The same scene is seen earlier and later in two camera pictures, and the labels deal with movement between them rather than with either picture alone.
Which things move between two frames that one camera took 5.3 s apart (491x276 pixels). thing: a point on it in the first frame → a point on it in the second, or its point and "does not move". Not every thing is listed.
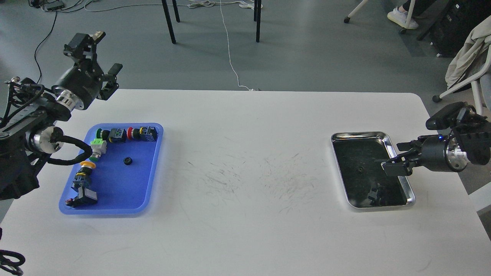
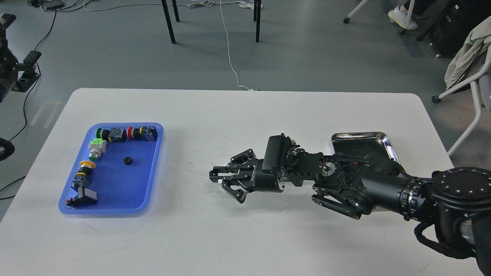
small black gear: [127, 160] does not move
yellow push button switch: [82, 177] does not move
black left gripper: [79, 85] → [9, 64]
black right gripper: [436, 152] → [264, 181]
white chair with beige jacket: [471, 62] does not move
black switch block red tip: [86, 196] does not move
